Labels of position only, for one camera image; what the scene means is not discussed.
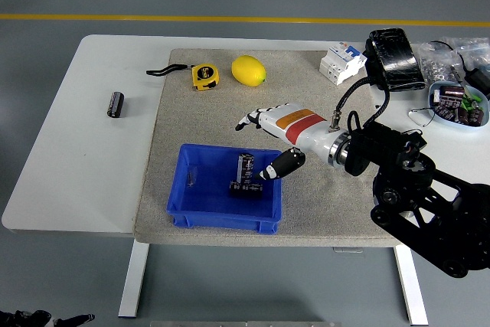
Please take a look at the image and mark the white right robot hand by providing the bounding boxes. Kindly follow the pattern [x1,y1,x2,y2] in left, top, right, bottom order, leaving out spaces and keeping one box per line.
[234,103,348,181]

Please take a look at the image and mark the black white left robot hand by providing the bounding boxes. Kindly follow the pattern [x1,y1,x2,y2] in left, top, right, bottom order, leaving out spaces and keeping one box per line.
[0,309,93,327]

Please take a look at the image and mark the blue plastic box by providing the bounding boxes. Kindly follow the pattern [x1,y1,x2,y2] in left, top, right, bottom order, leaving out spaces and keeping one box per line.
[165,142,284,236]

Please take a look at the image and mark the white table leg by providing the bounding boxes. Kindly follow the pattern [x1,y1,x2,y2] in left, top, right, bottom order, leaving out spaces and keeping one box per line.
[394,245,429,326]
[117,243,150,319]

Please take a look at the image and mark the white circuit breaker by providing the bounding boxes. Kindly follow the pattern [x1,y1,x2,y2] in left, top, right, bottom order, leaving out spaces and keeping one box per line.
[318,42,368,86]

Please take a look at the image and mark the yellow lemon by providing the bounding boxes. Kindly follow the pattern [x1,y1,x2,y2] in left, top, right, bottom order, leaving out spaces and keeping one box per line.
[230,55,266,87]

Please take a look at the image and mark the small black adapter block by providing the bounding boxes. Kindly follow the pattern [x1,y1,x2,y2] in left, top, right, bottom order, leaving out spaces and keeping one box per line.
[405,130,428,150]

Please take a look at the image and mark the black wrapped pack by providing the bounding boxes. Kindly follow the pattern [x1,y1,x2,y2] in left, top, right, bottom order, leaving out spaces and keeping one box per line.
[362,28,428,93]

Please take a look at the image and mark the grey-brown mat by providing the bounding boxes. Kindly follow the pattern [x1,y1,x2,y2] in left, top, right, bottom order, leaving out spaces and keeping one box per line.
[132,48,409,248]

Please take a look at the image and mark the light blue bowl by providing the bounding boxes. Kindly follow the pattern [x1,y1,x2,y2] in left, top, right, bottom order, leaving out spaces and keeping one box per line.
[427,80,490,129]

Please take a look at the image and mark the clear bag of metal screws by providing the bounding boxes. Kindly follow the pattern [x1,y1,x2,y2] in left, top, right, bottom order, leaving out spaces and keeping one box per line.
[417,41,466,85]

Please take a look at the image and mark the green plastic pieces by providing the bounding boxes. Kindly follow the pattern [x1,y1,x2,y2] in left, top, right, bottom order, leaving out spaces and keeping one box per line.
[460,93,484,110]

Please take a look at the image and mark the black power adapter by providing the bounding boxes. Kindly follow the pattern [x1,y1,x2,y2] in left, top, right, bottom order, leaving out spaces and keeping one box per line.
[465,68,490,94]

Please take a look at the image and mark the clear plastic bag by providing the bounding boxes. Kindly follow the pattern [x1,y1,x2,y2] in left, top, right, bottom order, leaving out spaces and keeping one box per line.
[439,37,490,71]

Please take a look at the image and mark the thin wire with white clip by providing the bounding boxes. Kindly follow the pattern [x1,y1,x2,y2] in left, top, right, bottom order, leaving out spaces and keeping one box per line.
[407,106,437,127]

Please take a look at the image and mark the yellow tape measure with strap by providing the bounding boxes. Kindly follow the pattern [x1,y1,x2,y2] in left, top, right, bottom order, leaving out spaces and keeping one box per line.
[145,63,221,92]

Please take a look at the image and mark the thin black cable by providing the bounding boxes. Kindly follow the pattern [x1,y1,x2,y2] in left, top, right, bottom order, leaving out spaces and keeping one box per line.
[428,40,472,74]

